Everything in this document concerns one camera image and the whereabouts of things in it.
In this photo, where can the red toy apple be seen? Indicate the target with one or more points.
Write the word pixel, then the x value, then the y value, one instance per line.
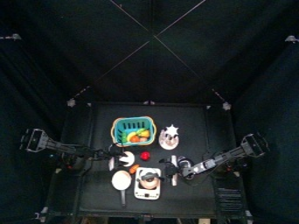
pixel 144 156

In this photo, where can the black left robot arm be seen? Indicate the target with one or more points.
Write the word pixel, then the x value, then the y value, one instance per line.
pixel 57 145

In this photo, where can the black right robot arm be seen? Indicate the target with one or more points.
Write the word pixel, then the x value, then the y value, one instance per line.
pixel 230 153

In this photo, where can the small white plate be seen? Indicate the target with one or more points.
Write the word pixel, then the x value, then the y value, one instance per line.
pixel 128 160

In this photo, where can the large pink white plate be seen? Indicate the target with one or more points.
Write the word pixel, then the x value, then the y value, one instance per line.
pixel 168 143

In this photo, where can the green toy vegetable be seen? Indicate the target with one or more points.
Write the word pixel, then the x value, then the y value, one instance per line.
pixel 123 137

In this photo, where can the orange toy carrot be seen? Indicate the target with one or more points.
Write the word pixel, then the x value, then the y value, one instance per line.
pixel 134 169

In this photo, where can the orange toy fruit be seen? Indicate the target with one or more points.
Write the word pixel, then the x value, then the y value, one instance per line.
pixel 135 139

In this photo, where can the cream toy frying pan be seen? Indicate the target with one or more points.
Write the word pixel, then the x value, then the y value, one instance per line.
pixel 120 180

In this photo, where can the yellow toy banana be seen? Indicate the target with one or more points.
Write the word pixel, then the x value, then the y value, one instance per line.
pixel 131 135

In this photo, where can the teal basket with orange rim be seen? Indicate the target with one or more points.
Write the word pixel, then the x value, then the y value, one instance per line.
pixel 119 128

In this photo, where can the white toy stove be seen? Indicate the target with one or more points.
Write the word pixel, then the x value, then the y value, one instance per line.
pixel 147 194

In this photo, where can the yellow toy corn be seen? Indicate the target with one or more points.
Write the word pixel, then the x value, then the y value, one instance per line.
pixel 144 134

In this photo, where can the white star shaped toy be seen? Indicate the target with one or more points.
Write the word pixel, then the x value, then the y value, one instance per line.
pixel 171 130

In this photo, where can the black sheet with white text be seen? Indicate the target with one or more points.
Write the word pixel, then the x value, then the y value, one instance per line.
pixel 230 198

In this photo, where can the metal frame corner bracket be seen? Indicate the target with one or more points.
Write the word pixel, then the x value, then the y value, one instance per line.
pixel 41 215
pixel 71 102
pixel 15 37
pixel 226 106
pixel 248 217
pixel 291 38

